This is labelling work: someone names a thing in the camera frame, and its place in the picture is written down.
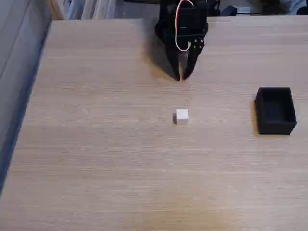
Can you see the white cube block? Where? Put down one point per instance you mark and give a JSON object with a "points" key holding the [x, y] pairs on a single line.
{"points": [[181, 117]]}

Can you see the black open box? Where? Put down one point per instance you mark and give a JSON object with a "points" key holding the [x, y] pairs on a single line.
{"points": [[276, 113]]}

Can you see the dark blue object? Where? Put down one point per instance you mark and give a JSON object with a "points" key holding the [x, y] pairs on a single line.
{"points": [[229, 10]]}

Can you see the light wooden beam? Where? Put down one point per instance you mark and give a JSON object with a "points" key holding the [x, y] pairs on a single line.
{"points": [[55, 9]]}

